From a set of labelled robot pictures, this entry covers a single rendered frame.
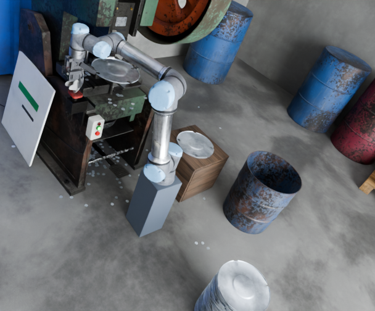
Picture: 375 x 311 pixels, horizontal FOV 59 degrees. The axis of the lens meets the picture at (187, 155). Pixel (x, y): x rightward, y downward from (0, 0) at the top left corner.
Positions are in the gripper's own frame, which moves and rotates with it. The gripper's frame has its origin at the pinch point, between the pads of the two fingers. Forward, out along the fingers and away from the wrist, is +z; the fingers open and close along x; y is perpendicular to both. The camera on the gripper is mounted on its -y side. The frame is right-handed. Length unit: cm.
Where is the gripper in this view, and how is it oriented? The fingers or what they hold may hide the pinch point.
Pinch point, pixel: (75, 90)
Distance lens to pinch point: 185.8
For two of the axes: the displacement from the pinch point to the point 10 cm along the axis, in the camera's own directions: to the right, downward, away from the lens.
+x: 6.8, 6.3, -3.9
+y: -6.6, 2.8, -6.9
